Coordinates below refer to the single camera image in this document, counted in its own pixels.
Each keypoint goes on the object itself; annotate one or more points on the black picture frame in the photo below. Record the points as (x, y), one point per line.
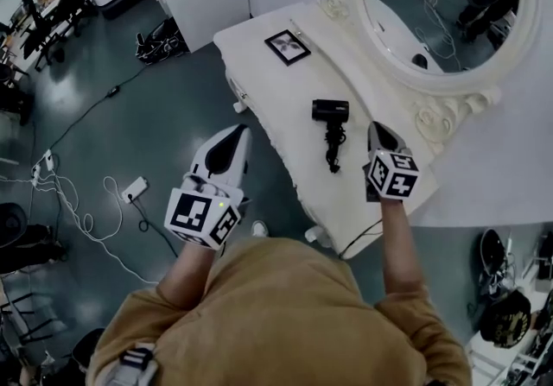
(287, 47)

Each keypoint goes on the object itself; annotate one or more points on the round black pan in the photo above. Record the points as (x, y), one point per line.
(491, 250)

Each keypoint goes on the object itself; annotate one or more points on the person's tan shirt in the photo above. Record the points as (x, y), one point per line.
(276, 319)

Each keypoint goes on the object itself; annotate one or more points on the person's left forearm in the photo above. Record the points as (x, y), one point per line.
(186, 276)

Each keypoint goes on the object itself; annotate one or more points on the person's right forearm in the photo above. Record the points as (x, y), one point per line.
(402, 255)

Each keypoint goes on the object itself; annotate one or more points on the black cap with gold print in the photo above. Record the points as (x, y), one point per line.
(505, 319)

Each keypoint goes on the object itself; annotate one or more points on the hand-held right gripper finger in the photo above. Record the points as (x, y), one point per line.
(371, 140)
(397, 140)

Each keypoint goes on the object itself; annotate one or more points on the white dressing table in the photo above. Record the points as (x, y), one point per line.
(294, 116)

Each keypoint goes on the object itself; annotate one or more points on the black hair dryer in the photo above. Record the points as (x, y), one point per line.
(330, 110)

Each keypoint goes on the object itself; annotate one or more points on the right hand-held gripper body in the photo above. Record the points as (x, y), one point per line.
(395, 177)

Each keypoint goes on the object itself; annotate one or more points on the oval mirror with white frame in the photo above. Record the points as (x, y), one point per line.
(432, 8)

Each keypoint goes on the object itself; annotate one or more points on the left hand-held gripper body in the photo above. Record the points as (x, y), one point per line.
(190, 213)

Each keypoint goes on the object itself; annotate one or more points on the black office chair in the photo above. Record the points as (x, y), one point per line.
(45, 34)

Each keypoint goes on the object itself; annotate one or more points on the person's left white shoe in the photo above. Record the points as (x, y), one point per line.
(259, 229)

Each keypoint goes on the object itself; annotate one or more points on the black power adapter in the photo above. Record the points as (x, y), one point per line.
(114, 91)

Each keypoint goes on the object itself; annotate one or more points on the white power strip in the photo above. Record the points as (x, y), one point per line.
(43, 166)
(135, 190)

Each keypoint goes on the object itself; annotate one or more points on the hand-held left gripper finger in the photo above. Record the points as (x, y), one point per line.
(242, 160)
(201, 160)

